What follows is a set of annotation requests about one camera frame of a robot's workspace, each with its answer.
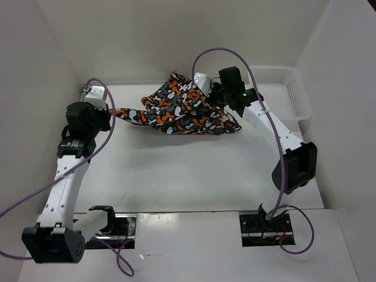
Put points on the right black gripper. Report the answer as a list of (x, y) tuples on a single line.
[(214, 86)]

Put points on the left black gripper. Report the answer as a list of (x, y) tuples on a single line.
[(105, 113)]

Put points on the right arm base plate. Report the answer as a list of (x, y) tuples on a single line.
[(256, 234)]

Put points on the white plastic basket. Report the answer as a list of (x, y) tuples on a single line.
[(284, 92)]

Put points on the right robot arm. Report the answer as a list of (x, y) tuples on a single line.
[(297, 160)]

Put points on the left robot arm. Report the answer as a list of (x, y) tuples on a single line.
[(53, 239)]

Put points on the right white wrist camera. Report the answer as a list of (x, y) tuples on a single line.
[(203, 82)]

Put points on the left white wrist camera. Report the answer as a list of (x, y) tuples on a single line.
[(96, 96)]

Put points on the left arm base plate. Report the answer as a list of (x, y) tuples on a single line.
[(124, 231)]

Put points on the orange camouflage shorts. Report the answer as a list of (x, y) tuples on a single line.
[(179, 107)]

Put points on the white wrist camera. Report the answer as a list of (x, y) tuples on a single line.
[(203, 82), (96, 96)]

